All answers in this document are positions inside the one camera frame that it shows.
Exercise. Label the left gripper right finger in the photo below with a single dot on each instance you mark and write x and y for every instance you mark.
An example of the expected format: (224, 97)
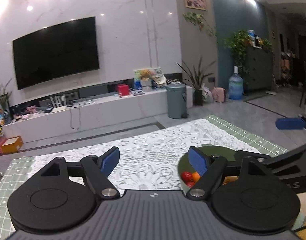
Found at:
(212, 170)

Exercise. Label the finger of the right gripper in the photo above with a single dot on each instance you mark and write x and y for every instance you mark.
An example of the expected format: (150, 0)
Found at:
(292, 161)
(290, 124)

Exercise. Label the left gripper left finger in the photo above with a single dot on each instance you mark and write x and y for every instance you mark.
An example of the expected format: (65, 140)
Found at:
(95, 172)

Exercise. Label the orange mandarin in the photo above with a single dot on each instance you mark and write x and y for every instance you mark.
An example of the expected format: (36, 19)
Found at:
(195, 177)

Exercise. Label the red cherry tomato top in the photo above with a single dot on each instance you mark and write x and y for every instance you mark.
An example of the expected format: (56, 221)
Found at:
(187, 177)

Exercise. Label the red cherry tomato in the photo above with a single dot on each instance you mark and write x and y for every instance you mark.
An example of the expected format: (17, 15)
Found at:
(190, 184)
(187, 177)

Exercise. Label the large green pear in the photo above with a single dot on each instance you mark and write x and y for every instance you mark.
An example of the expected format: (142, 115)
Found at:
(229, 179)

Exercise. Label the black dining chair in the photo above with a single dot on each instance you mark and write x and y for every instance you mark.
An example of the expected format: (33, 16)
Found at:
(303, 82)

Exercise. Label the dark drawer cabinet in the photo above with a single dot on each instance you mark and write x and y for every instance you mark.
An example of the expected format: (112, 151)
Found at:
(259, 64)

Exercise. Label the white lace tablecloth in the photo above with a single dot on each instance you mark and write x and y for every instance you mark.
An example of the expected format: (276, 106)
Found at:
(149, 161)

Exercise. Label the blue water jug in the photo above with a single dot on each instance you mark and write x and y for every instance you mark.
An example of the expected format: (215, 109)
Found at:
(235, 85)

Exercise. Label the pink small heater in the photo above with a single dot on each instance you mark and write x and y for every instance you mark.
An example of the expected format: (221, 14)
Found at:
(219, 94)

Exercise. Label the white plastic bag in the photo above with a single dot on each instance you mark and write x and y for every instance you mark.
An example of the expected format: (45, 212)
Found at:
(206, 94)

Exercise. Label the white tv console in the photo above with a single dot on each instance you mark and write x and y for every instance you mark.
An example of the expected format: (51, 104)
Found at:
(96, 113)

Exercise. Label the grey trash bin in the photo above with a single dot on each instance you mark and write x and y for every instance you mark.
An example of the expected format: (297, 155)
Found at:
(177, 101)

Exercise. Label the white wifi router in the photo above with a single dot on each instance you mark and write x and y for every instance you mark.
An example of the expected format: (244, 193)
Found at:
(58, 103)

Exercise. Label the red box on console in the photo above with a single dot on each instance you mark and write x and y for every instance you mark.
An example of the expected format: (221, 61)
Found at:
(123, 90)

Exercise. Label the orange cardboard box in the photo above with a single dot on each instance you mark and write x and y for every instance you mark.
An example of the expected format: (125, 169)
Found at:
(12, 145)

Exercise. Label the green grid table mat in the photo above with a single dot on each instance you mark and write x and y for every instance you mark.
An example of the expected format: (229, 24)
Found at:
(18, 170)

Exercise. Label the potted plant right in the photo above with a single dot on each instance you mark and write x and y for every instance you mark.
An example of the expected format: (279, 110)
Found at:
(196, 76)

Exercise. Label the potted plant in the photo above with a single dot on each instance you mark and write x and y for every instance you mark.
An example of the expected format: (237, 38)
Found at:
(196, 76)
(4, 102)

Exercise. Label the trailing ivy plant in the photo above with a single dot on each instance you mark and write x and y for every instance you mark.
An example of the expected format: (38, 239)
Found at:
(238, 43)

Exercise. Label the stuffed toy pile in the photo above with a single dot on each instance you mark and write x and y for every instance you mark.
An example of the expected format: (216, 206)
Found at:
(148, 79)

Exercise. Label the potted plant left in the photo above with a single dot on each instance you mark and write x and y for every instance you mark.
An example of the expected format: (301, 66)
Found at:
(4, 102)

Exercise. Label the black wall television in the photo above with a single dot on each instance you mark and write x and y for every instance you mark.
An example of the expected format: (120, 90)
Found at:
(56, 51)

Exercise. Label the framed wall picture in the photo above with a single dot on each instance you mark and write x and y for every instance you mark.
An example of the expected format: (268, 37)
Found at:
(196, 4)

